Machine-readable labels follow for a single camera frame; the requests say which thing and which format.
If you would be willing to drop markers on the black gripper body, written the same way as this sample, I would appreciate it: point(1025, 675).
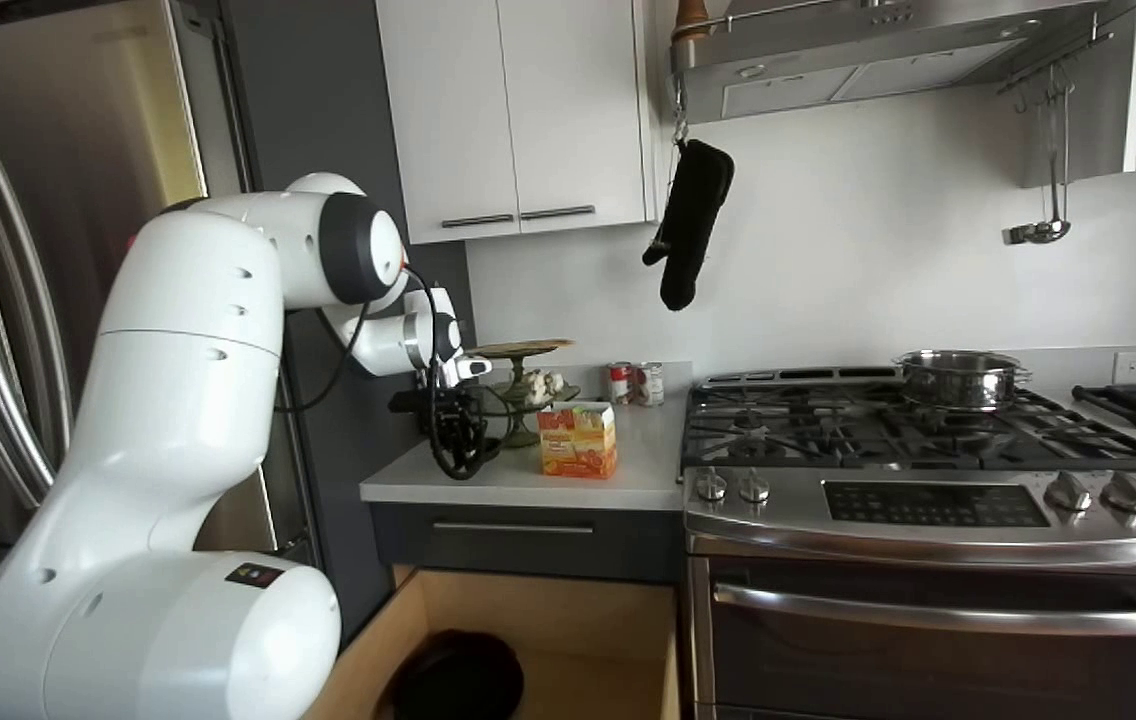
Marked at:
point(435, 411)

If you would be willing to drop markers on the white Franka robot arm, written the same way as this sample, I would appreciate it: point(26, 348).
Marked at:
point(170, 427)

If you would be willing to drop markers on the green kitchen scale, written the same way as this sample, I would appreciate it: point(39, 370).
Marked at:
point(522, 348)

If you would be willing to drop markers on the grey closed drawer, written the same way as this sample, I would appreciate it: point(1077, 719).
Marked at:
point(530, 547)

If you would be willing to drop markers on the open wooden drawer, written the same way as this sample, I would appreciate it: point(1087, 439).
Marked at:
point(580, 642)

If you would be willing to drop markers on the small white cup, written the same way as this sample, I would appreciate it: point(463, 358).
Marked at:
point(536, 390)

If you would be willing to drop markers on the orange cardboard box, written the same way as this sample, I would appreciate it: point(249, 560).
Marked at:
point(578, 441)

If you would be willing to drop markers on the small spice jar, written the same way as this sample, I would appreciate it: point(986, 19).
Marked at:
point(618, 385)
point(655, 385)

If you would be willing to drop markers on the large black cast-iron skillet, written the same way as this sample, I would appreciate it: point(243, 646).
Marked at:
point(454, 681)

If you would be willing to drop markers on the white upper cabinet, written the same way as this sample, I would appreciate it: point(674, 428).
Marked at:
point(512, 105)

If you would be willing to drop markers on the black oven mitt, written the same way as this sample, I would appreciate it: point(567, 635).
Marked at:
point(690, 215)

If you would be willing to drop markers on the stainless steel refrigerator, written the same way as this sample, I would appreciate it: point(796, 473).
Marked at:
point(9, 267)

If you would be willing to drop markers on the wooden pepper mill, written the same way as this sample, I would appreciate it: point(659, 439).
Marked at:
point(690, 19)

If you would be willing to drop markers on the steel pot on burner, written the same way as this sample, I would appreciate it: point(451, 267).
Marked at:
point(957, 385)

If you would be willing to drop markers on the stainless steel gas range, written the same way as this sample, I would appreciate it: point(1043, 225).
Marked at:
point(931, 625)

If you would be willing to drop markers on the stainless steel range hood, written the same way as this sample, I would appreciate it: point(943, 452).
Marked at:
point(862, 53)

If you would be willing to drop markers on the hanging steel ladle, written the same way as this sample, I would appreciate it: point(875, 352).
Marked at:
point(1043, 228)

